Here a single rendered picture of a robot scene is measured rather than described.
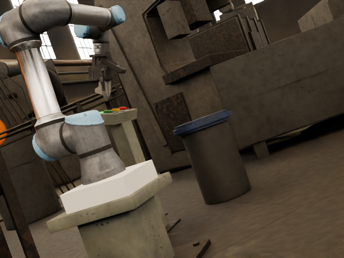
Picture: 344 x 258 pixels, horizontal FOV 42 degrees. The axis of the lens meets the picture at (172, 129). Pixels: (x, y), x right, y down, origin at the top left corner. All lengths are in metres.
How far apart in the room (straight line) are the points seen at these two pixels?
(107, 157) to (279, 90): 1.99
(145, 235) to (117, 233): 0.09
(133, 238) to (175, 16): 2.66
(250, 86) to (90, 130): 1.94
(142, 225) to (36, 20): 0.75
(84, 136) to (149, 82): 2.82
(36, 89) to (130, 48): 2.81
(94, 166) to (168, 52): 2.94
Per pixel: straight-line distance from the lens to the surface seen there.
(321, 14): 4.96
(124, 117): 2.07
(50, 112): 1.57
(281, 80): 3.24
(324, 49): 3.31
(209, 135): 2.21
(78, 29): 1.93
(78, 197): 1.42
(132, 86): 4.37
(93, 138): 1.46
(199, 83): 3.94
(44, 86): 1.58
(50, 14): 1.57
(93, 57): 2.05
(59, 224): 1.46
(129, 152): 2.06
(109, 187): 1.36
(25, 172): 4.66
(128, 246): 1.43
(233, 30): 8.00
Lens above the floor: 0.46
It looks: 1 degrees down
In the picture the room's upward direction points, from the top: 20 degrees counter-clockwise
